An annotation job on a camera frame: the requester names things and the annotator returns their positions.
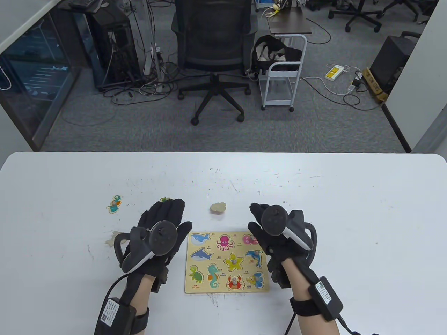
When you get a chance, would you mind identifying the black cable with connectors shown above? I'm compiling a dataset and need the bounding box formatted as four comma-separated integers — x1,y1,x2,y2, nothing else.
337,314,381,335

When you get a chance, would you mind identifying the yellow starfish puzzle piece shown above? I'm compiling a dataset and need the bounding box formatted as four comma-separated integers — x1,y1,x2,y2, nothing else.
224,253,244,273

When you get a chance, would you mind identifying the black computer tower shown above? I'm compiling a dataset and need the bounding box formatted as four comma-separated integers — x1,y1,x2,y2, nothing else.
87,9,142,88

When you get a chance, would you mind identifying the person's left hand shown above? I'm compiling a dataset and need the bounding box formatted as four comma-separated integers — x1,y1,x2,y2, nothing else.
120,198,192,293

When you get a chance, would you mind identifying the white cord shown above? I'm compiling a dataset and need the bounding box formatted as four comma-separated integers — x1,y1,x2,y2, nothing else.
0,64,13,91

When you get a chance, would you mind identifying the black keyboard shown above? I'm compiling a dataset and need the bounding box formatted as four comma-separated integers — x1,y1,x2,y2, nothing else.
68,0,105,13

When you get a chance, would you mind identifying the black bag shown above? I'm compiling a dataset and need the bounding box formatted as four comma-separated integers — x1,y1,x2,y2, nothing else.
251,35,302,72

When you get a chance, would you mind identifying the black mesh office chair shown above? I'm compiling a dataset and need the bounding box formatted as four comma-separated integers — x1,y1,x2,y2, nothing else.
171,0,259,126

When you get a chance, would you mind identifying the wooden animal puzzle frame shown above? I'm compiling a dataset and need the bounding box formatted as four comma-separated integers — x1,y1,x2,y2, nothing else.
184,231,270,294

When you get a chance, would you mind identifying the person's right forearm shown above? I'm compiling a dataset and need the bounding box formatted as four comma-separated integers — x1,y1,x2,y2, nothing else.
281,258,339,335

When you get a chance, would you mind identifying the black swivel office chair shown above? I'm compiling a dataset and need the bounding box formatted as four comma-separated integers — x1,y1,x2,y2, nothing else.
328,0,383,34
382,0,430,23

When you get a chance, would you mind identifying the person's left forearm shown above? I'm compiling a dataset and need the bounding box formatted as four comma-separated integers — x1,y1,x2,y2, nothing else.
131,274,154,314

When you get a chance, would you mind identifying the yellow white cable bundle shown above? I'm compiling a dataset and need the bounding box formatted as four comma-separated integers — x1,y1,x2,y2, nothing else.
263,0,284,18

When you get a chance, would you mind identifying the yellow white power strip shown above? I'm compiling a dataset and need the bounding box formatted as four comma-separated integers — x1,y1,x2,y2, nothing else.
325,65,345,81

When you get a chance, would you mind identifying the glass partition panel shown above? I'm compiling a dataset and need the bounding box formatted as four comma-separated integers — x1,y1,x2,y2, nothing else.
0,7,82,152

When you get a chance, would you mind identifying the white rolling cart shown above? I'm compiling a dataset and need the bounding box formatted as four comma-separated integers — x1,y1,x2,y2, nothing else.
260,34,308,113

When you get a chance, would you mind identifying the dark brown side desk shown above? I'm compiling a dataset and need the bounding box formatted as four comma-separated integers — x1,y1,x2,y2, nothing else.
267,6,312,35

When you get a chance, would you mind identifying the yellow blue fish puzzle piece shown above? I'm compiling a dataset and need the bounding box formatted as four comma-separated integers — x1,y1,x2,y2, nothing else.
246,271,265,289

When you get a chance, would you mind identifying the seahorse puzzle piece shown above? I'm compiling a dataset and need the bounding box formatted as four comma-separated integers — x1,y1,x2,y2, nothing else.
107,195,123,214

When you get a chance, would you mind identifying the black cabinet box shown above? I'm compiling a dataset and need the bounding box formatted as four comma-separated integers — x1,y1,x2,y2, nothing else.
369,35,419,93

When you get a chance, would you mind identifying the cardboard box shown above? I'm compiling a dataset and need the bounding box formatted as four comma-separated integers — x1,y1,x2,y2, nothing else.
361,67,389,103

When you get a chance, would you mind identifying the person's right hand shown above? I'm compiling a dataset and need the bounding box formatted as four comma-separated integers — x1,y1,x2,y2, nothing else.
247,203,316,288

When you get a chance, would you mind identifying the black wrist strap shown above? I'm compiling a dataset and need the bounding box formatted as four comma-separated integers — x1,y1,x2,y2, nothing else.
290,297,316,317
134,307,150,332

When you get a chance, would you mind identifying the long black floor cable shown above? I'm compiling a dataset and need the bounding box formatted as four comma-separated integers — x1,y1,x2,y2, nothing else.
300,77,383,111

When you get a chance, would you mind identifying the white desk leg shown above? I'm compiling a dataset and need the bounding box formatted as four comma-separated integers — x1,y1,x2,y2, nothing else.
148,0,164,93

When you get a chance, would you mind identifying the bundle of floor cables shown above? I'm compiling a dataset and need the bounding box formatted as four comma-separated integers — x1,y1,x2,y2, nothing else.
101,59,182,105

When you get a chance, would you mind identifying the black labelled wrist box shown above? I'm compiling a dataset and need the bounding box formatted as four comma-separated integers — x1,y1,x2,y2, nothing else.
308,276,344,321
94,297,137,335

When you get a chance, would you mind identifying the black white handheld controller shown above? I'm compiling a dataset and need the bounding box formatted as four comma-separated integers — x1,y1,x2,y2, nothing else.
113,221,179,273
261,205,317,260

